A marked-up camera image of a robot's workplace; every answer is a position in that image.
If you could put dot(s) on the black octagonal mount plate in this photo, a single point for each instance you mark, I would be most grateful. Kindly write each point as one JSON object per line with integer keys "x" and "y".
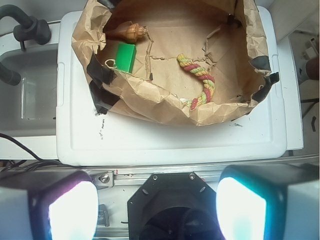
{"x": 173, "y": 206}

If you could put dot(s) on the crumpled brown paper bag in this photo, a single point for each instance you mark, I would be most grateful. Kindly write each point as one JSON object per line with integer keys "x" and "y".
{"x": 226, "y": 37}

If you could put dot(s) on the dark red round object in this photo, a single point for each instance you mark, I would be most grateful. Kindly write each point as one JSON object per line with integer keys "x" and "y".
{"x": 312, "y": 69}

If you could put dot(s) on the green rectangular block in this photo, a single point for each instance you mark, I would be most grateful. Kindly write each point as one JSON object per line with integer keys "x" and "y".
{"x": 125, "y": 57}

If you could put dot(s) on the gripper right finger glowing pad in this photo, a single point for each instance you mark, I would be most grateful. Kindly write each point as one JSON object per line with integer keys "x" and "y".
{"x": 269, "y": 202}

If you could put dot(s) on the aluminium frame rail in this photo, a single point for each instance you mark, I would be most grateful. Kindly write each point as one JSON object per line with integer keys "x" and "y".
{"x": 210, "y": 172}

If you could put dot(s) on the white plastic cooler lid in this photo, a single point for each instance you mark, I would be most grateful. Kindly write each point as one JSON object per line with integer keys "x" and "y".
{"x": 86, "y": 138}

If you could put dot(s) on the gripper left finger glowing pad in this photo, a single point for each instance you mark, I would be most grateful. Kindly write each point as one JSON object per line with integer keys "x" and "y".
{"x": 48, "y": 205}

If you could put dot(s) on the clear plastic bin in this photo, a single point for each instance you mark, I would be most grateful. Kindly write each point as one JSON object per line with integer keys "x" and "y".
{"x": 38, "y": 98}

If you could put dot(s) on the multicolour twisted rope toy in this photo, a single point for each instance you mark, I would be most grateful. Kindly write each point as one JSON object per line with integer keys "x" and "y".
{"x": 201, "y": 75}

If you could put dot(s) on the orange spiral sea shell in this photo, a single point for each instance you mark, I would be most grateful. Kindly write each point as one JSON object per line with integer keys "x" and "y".
{"x": 127, "y": 31}

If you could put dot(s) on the black faucet pipe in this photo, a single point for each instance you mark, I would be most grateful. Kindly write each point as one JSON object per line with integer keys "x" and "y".
{"x": 28, "y": 28}

